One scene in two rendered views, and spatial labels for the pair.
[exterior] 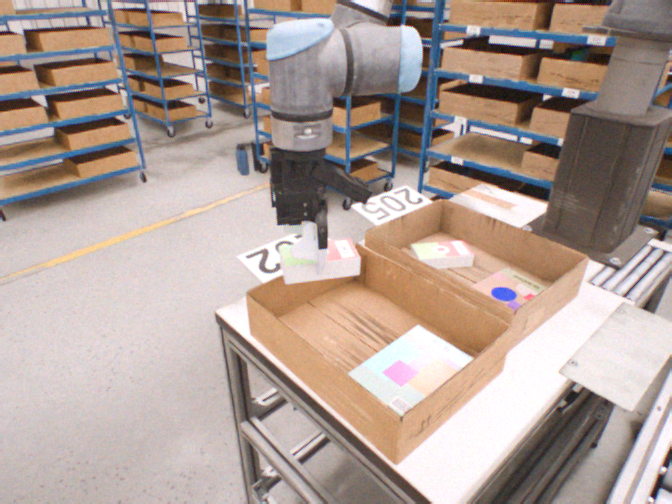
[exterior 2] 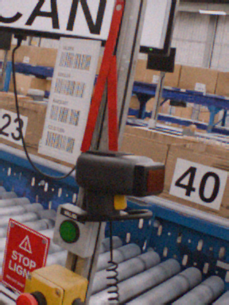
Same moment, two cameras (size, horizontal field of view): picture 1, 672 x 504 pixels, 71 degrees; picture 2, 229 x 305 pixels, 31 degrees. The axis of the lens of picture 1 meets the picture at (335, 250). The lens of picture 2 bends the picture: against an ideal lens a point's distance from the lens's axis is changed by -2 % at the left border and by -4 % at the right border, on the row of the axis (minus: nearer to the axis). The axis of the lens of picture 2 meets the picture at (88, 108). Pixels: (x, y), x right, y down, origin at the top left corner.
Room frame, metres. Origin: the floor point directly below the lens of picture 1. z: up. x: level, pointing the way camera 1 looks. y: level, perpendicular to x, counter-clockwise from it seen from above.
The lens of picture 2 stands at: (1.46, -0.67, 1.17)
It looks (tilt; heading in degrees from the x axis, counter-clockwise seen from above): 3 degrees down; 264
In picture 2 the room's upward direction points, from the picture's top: 10 degrees clockwise
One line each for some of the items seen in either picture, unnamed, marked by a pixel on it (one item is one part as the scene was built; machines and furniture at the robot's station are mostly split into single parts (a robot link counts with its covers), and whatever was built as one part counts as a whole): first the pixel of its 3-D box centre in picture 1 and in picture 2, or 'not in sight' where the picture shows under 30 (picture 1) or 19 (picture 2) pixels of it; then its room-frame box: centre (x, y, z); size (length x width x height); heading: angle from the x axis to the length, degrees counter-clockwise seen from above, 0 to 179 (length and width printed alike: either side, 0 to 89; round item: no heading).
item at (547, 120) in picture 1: (590, 120); not in sight; (2.07, -1.11, 0.79); 0.40 x 0.30 x 0.10; 47
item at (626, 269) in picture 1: (627, 268); not in sight; (0.95, -0.70, 0.74); 0.28 x 0.02 x 0.02; 133
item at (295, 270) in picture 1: (319, 260); not in sight; (0.70, 0.03, 0.92); 0.13 x 0.07 x 0.04; 104
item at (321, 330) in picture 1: (371, 330); not in sight; (0.66, -0.06, 0.80); 0.38 x 0.28 x 0.10; 42
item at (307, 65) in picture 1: (302, 69); not in sight; (0.70, 0.05, 1.23); 0.10 x 0.09 x 0.12; 108
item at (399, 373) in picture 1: (414, 371); not in sight; (0.58, -0.13, 0.78); 0.19 x 0.14 x 0.02; 133
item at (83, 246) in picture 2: not in sight; (75, 229); (1.38, -1.30, 0.95); 0.07 x 0.03 x 0.07; 136
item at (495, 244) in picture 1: (469, 262); not in sight; (0.88, -0.29, 0.80); 0.38 x 0.28 x 0.10; 40
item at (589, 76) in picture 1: (602, 72); not in sight; (2.07, -1.11, 0.99); 0.40 x 0.30 x 0.10; 43
